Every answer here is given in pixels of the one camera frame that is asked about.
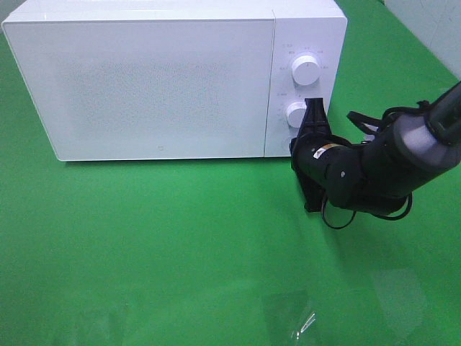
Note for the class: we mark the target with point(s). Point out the white microwave oven body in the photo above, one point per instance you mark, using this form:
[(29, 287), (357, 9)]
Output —
[(315, 28)]

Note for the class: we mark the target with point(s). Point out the clear tape patch on table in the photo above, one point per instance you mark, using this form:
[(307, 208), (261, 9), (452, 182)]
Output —
[(290, 319)]

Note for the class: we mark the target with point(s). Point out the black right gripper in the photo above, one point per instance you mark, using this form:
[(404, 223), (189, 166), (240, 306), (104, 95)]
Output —
[(329, 168)]

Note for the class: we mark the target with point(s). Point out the white microwave knob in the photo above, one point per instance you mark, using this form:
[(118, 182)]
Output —
[(305, 70), (295, 114)]

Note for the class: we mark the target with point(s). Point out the round white door button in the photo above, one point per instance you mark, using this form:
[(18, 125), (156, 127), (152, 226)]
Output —
[(286, 144)]

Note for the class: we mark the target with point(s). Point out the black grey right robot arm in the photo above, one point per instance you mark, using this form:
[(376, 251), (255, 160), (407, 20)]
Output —
[(408, 147)]

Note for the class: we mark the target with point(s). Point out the white microwave door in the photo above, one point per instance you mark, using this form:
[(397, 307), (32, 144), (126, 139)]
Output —
[(148, 90)]

